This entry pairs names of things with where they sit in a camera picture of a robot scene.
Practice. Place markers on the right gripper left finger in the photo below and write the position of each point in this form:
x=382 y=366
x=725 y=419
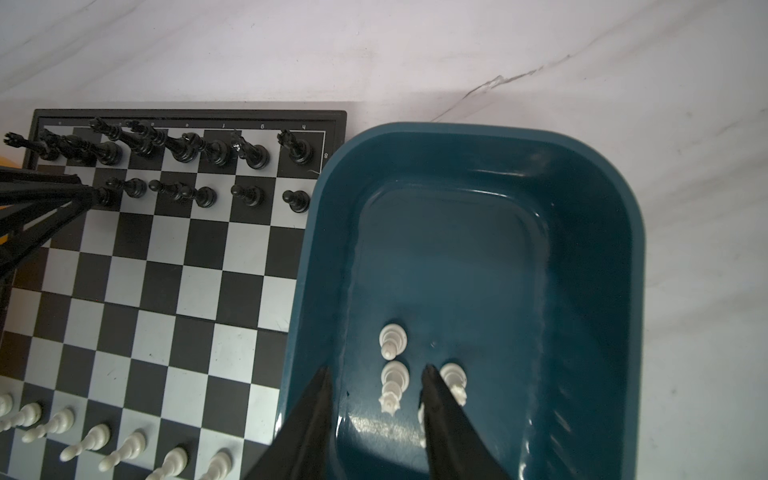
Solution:
x=299 y=449

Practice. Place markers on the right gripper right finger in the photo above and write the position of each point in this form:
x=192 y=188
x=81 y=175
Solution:
x=454 y=449

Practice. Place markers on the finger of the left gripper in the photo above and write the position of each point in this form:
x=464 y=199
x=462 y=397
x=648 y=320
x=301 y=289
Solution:
x=30 y=225
x=19 y=186

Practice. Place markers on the black chess pieces row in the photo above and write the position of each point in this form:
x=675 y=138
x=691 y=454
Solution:
x=297 y=153

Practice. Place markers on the black white chess board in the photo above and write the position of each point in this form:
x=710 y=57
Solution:
x=171 y=325

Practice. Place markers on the white chess pieces row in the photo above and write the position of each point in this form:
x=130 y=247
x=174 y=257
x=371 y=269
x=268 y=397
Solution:
x=220 y=465

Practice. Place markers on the teal plastic tray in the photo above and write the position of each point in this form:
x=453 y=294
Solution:
x=517 y=254

